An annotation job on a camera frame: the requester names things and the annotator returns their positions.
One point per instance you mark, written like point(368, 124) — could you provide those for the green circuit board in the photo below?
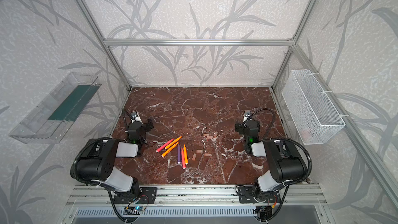
point(133, 211)

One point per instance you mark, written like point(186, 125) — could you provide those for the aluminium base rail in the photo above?
point(195, 195)

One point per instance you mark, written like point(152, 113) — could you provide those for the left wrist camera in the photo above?
point(135, 116)

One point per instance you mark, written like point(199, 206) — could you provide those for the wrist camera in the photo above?
point(135, 116)
point(247, 114)

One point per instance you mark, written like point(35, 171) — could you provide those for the pink highlighter pen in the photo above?
point(164, 145)
point(183, 159)

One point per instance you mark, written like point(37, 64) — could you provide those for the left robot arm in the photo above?
point(95, 163)

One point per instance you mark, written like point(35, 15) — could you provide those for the white wire mesh basket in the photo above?
point(314, 115)

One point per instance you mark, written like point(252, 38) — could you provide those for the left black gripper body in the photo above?
point(146, 125)

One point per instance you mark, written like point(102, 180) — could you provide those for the pink highlighter pen near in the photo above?
point(183, 159)

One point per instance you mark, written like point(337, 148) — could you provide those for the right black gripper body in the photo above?
point(240, 127)

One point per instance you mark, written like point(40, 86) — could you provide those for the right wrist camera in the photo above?
point(247, 114)

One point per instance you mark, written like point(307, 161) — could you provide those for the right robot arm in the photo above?
point(289, 162)

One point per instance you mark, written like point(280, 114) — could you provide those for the pink highlighter pen far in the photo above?
point(164, 145)

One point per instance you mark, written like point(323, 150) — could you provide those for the clear plastic wall bin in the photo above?
point(50, 120)

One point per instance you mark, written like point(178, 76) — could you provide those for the orange highlighter pen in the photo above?
point(173, 142)
point(185, 155)
point(170, 149)

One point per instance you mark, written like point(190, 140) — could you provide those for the purple highlighter pen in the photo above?
point(178, 154)

